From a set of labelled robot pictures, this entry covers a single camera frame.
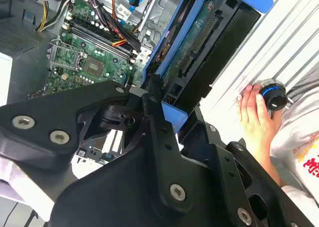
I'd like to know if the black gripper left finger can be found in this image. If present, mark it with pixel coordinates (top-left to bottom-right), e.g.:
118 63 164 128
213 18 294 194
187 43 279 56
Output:
0 73 195 215

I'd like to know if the person's left hand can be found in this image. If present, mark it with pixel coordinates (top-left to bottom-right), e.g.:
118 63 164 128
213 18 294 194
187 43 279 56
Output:
236 83 282 149

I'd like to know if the hard disk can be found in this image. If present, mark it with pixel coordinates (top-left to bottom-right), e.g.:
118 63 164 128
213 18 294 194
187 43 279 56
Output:
142 0 275 135

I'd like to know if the round black tool blue ring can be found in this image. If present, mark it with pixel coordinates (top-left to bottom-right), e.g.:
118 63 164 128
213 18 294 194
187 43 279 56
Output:
256 79 290 112

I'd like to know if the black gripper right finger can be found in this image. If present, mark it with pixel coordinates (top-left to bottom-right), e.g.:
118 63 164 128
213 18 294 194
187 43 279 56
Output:
179 107 315 227

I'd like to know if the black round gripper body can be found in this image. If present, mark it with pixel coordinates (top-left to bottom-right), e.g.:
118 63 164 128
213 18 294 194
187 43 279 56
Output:
48 144 250 227

